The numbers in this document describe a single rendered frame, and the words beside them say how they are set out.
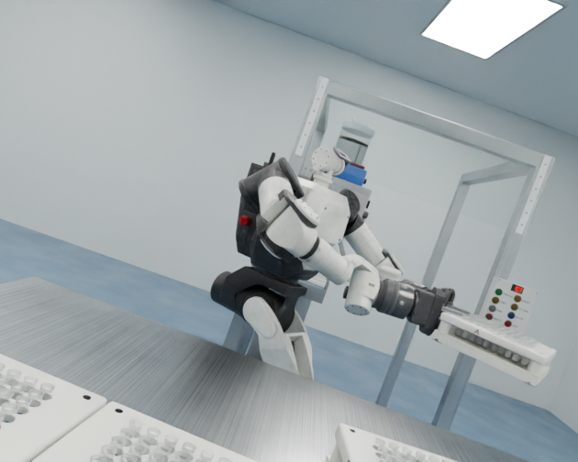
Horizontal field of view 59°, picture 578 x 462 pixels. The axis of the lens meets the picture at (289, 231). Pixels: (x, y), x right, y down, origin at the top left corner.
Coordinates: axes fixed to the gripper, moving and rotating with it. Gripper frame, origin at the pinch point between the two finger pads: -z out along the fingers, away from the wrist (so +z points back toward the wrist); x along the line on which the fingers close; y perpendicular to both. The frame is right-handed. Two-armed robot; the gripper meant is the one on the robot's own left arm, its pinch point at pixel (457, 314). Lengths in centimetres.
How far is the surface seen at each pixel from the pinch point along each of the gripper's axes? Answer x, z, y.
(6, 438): 10, -13, 120
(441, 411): 48, 21, -80
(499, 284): -11, 14, -76
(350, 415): 18, -9, 59
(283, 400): 17, -2, 70
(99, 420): 10, -12, 112
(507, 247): -27, 18, -81
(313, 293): 19, 80, -47
